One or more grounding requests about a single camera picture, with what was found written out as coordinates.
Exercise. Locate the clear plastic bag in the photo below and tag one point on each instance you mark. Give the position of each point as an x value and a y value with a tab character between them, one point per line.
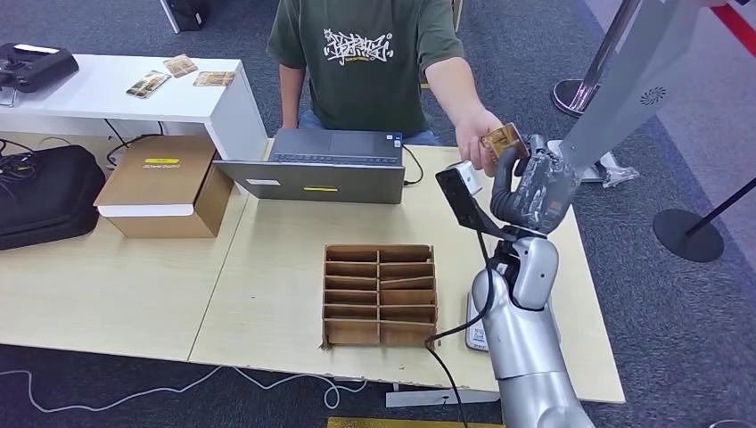
617	175

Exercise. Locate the black stanchion post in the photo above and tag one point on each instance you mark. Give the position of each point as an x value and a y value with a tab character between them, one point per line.
685	236

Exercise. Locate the tan picture ID card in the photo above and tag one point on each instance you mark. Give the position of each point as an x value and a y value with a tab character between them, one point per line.
214	78

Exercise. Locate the person's right forearm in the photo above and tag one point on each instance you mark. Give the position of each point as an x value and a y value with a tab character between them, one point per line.
292	100

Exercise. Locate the tan room key card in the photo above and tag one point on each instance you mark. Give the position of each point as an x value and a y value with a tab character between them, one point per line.
505	139

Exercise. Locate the chrome stanchion post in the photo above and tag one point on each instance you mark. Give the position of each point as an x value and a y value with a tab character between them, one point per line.
570	97

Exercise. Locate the person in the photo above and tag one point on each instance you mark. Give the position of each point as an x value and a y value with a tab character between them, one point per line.
360	88

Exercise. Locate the dark picture card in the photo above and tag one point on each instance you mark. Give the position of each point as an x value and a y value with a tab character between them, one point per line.
148	84

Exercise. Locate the black controller device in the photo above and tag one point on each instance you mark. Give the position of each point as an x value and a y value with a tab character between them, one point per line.
35	66

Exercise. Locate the grey kiosk stand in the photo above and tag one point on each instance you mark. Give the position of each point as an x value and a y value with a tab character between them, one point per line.
626	88

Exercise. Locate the grey laptop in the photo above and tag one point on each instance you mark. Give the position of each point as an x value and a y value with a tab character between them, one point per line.
319	183

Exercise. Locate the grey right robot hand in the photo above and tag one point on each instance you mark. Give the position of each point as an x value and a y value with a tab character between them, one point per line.
543	189

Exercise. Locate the person's left hand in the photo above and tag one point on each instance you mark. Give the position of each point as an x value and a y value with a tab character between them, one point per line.
472	139

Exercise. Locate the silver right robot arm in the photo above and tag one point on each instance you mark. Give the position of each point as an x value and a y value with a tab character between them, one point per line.
525	342

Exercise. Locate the black carry case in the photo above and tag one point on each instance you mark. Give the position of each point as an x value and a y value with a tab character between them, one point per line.
47	195

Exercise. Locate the brown cardboard box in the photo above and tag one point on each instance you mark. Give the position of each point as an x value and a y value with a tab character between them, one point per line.
159	183

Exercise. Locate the wooden card organizer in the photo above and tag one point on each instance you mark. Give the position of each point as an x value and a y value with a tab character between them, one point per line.
378	295

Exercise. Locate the red barrier belt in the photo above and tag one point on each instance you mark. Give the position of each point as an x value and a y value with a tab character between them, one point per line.
738	29

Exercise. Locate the white desk foot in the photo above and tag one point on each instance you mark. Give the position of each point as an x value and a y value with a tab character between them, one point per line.
413	398

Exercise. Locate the grey white card reader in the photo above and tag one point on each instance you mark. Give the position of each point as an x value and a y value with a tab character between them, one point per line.
475	331

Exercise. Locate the white side table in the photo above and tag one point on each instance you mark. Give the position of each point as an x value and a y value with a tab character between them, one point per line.
88	94

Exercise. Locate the person's left forearm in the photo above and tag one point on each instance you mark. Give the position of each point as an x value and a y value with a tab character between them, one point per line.
452	88

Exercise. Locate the black box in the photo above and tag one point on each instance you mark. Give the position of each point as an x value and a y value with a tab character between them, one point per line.
189	15

